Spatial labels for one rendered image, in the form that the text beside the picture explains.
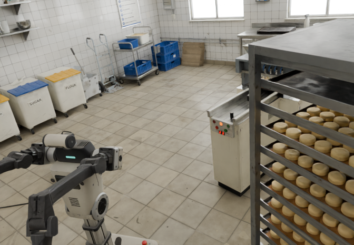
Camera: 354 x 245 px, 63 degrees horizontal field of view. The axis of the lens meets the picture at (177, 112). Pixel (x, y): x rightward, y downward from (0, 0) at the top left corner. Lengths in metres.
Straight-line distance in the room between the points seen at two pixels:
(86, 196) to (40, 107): 3.61
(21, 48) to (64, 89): 1.00
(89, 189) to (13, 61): 4.21
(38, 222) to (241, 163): 1.96
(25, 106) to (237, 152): 3.53
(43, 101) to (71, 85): 0.58
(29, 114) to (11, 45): 1.24
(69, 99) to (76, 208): 3.80
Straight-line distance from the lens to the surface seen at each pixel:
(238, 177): 2.86
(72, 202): 1.81
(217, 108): 2.73
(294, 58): 0.88
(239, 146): 2.65
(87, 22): 6.43
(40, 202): 1.20
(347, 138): 0.91
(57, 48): 6.04
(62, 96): 5.40
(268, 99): 2.89
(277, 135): 1.07
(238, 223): 2.81
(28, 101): 5.11
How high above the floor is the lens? 2.05
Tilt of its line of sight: 25 degrees down
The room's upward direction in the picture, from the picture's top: 8 degrees counter-clockwise
